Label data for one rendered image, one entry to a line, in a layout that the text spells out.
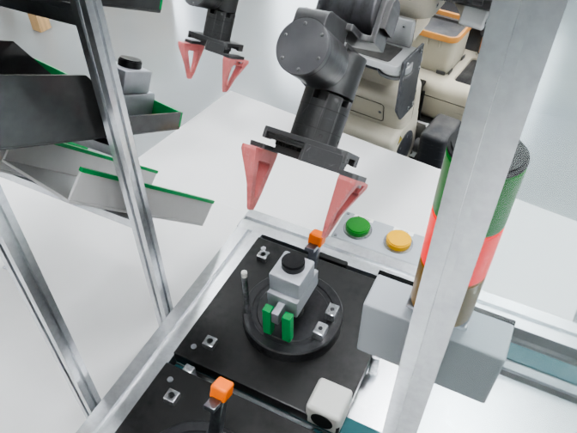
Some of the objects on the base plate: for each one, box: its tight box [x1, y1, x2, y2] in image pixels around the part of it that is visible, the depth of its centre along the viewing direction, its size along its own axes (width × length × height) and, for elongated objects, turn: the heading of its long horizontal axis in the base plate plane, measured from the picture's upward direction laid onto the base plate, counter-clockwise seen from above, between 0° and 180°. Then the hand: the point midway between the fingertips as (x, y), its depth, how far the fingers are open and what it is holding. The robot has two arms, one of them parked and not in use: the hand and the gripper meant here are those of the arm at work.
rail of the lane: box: [237, 210, 417, 282], centre depth 85 cm, size 6×89×11 cm, turn 64°
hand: (288, 216), depth 66 cm, fingers open, 9 cm apart
